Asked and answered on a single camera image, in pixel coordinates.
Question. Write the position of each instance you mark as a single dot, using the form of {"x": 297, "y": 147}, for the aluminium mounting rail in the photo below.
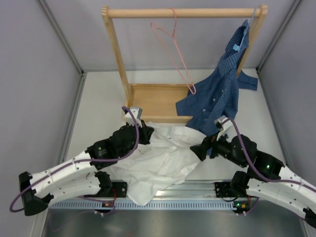
{"x": 198, "y": 189}

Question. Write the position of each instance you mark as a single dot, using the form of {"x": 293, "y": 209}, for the light blue hanger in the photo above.
{"x": 246, "y": 30}

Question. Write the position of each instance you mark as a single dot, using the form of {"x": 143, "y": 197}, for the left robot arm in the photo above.
{"x": 83, "y": 175}

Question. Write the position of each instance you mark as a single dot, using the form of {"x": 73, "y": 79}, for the slotted cable duct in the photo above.
{"x": 80, "y": 204}

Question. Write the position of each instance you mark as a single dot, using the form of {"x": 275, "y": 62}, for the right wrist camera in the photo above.
{"x": 223, "y": 124}

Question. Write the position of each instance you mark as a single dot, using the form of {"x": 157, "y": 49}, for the wooden clothes rack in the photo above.
{"x": 158, "y": 100}

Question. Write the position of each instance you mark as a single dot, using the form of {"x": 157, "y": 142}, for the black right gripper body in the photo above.
{"x": 219, "y": 146}

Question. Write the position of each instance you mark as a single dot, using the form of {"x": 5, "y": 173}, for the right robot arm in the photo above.
{"x": 266, "y": 177}

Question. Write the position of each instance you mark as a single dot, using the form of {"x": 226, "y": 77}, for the white shirt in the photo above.
{"x": 167, "y": 160}

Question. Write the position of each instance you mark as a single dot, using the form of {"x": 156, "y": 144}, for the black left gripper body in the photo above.
{"x": 143, "y": 138}

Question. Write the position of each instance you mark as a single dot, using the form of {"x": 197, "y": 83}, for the blue checkered shirt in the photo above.
{"x": 217, "y": 95}

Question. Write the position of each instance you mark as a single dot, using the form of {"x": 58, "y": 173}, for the pink wire hanger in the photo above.
{"x": 187, "y": 80}

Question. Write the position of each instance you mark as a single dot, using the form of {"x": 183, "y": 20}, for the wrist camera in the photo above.
{"x": 223, "y": 124}
{"x": 133, "y": 114}

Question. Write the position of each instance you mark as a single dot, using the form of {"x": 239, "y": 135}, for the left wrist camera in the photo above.
{"x": 133, "y": 114}

